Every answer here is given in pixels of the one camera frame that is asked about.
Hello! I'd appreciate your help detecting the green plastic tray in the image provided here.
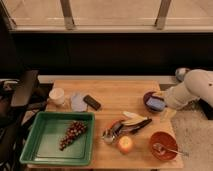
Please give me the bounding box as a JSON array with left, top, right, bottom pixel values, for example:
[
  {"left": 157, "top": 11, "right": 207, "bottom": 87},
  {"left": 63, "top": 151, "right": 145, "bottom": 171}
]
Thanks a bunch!
[{"left": 20, "top": 112, "right": 95, "bottom": 166}]

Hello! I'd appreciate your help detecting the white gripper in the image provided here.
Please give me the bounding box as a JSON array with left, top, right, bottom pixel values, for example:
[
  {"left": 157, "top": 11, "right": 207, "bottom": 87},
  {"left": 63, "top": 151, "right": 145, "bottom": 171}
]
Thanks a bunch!
[{"left": 161, "top": 87, "right": 182, "bottom": 122}]

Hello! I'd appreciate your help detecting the dark chair at left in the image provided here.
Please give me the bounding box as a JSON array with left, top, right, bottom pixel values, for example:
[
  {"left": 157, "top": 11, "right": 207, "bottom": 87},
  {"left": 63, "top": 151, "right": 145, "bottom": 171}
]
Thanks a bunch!
[{"left": 0, "top": 70, "right": 46, "bottom": 171}]

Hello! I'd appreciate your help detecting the bunch of dark grapes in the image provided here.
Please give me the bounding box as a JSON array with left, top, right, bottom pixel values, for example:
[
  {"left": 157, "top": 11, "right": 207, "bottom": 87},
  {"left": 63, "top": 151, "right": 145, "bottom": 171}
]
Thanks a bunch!
[{"left": 59, "top": 121, "right": 87, "bottom": 151}]

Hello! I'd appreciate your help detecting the orange red bowl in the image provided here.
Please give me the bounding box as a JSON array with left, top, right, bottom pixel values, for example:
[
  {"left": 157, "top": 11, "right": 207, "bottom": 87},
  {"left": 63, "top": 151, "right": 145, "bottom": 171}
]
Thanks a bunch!
[{"left": 149, "top": 131, "right": 178, "bottom": 161}]

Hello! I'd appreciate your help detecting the dark purple bowl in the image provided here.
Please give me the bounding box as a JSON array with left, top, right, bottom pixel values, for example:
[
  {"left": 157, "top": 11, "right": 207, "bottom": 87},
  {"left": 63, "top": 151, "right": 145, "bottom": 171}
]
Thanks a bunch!
[{"left": 143, "top": 92, "right": 166, "bottom": 113}]

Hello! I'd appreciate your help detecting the metal ice cream scoop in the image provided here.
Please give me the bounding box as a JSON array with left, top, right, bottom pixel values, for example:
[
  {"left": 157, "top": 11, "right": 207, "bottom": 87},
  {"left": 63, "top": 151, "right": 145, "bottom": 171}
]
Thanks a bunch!
[{"left": 102, "top": 120, "right": 124, "bottom": 144}]

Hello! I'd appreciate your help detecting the red yellow apple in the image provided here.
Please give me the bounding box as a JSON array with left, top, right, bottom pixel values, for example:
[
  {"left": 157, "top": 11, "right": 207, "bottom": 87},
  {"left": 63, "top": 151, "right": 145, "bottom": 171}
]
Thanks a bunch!
[{"left": 117, "top": 136, "right": 133, "bottom": 154}]

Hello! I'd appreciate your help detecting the black rectangular phone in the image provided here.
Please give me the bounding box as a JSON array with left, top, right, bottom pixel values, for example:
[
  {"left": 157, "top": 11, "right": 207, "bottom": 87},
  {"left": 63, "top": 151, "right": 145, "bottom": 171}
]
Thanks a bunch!
[{"left": 83, "top": 95, "right": 101, "bottom": 110}]

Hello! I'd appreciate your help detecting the black handled knife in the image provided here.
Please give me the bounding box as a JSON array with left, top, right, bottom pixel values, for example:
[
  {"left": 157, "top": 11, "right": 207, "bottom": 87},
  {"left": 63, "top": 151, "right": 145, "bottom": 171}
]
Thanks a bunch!
[{"left": 122, "top": 119, "right": 152, "bottom": 134}]

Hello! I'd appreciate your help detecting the white paper cup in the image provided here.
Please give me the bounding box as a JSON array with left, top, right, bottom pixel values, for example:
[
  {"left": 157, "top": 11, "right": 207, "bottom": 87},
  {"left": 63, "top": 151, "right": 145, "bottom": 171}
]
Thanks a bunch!
[{"left": 49, "top": 88, "right": 65, "bottom": 106}]

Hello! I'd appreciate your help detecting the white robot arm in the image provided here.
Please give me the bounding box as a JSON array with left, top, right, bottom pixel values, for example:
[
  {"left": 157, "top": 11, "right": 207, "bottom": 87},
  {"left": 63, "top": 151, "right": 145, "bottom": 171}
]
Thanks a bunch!
[{"left": 161, "top": 68, "right": 213, "bottom": 122}]

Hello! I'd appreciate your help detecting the orange red pepper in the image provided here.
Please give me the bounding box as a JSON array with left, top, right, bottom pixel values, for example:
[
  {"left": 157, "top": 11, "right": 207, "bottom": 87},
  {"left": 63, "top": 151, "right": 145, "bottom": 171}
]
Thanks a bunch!
[{"left": 106, "top": 119, "right": 124, "bottom": 129}]

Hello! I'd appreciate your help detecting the blue sponge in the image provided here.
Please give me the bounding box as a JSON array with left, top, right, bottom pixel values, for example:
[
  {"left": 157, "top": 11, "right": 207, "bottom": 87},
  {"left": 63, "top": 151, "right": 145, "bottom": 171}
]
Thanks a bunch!
[{"left": 146, "top": 98, "right": 165, "bottom": 111}]

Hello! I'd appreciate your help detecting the metal spoon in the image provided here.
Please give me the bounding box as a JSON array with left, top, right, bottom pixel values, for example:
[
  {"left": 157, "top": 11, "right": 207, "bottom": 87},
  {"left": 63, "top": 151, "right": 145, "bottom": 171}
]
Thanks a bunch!
[{"left": 152, "top": 143, "right": 189, "bottom": 156}]

